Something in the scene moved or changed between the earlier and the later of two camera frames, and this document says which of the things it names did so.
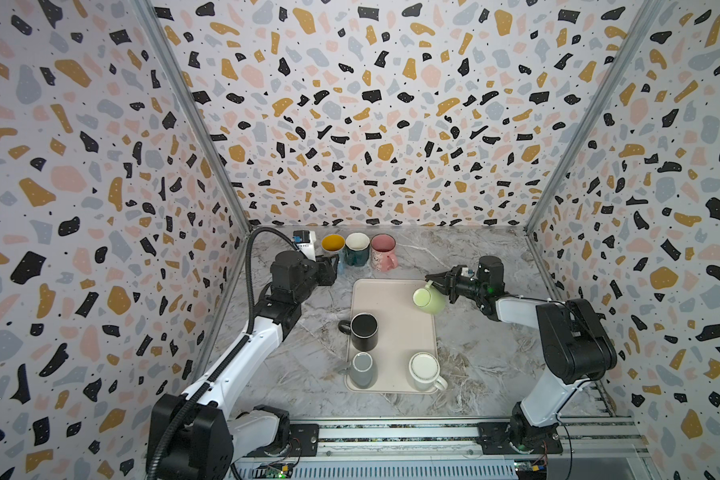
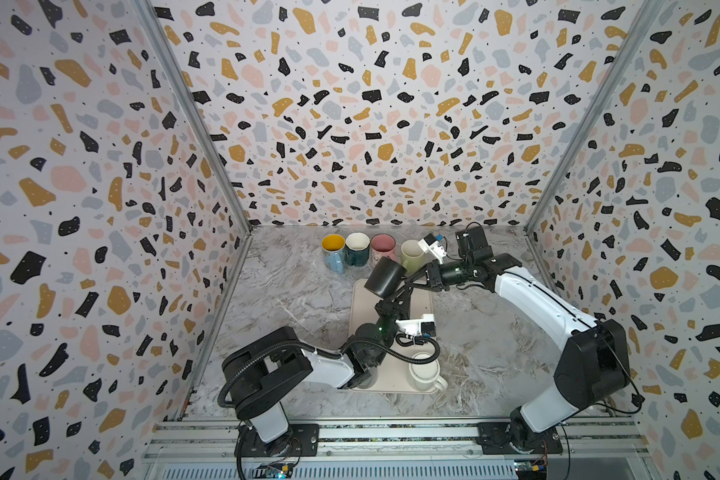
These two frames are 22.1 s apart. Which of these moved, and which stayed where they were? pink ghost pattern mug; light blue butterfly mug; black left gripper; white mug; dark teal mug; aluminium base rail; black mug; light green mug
Moved: black mug; light green mug; black left gripper
Stayed: aluminium base rail; dark teal mug; white mug; pink ghost pattern mug; light blue butterfly mug
